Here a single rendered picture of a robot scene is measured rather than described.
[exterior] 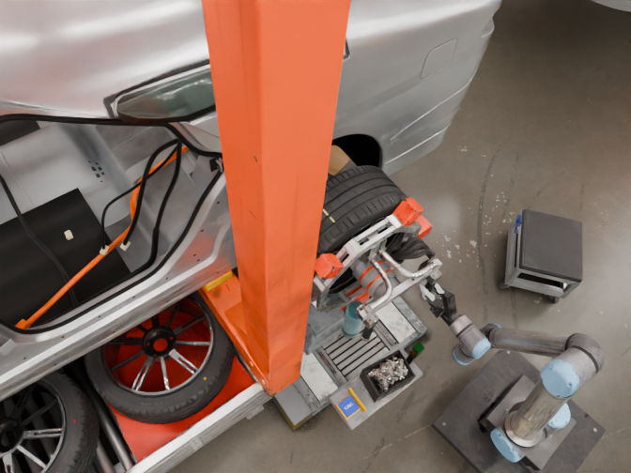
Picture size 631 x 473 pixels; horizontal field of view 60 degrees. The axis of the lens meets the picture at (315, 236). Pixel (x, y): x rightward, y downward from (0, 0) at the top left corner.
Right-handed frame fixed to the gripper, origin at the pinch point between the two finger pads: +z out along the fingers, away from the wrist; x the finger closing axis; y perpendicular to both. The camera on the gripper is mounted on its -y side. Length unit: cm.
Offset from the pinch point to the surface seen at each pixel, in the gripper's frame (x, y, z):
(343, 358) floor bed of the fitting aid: -29, 77, 9
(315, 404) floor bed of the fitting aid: -56, 75, -3
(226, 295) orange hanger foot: -71, 15, 50
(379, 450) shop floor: -41, 83, -39
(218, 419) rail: -101, 44, 13
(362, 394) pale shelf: -42, 38, -17
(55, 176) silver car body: -107, -5, 135
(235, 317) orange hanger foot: -74, 9, 37
